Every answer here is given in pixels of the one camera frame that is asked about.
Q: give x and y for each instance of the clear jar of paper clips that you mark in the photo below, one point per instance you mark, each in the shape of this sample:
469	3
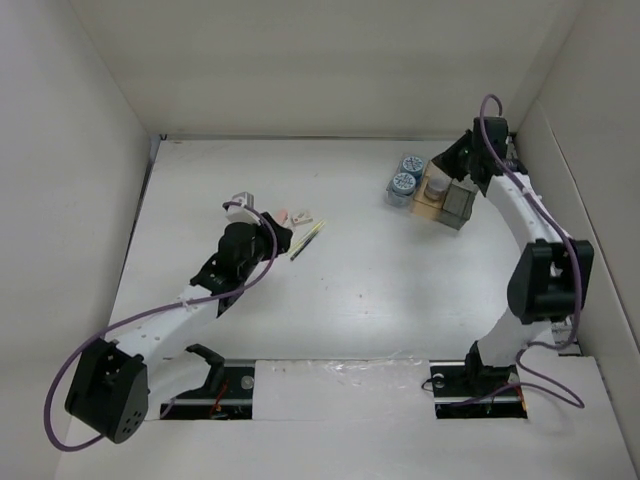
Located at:
436	188

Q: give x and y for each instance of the clear plastic bin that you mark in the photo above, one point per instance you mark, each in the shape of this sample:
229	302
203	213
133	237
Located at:
397	170

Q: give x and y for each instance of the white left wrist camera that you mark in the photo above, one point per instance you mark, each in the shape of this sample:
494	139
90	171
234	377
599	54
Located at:
238	209

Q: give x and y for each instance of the grey plastic bin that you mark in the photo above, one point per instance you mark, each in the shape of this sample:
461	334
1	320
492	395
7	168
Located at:
458	203

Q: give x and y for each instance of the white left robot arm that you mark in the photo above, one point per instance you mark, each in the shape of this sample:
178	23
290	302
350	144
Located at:
111	389

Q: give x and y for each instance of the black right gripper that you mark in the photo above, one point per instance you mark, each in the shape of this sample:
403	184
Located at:
446	158

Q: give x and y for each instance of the pink mini stapler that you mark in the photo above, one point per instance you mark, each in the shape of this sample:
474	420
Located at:
282	217

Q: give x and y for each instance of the black pen refill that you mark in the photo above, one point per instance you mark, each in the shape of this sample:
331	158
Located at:
306	245

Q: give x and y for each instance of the aluminium rail on right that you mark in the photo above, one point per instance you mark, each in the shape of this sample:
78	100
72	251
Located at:
550	281

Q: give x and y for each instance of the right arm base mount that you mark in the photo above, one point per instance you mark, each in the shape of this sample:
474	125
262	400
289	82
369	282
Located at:
460	394

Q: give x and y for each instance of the yellow highlighter pen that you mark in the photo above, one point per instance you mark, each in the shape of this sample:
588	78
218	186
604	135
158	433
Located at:
319	225

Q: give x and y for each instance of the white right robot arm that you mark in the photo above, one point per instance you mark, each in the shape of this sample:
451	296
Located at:
499	348

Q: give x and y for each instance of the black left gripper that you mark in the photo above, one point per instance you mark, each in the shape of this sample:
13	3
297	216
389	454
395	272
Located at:
263	231

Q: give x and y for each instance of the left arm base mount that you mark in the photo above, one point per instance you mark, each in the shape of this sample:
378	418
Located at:
226	394

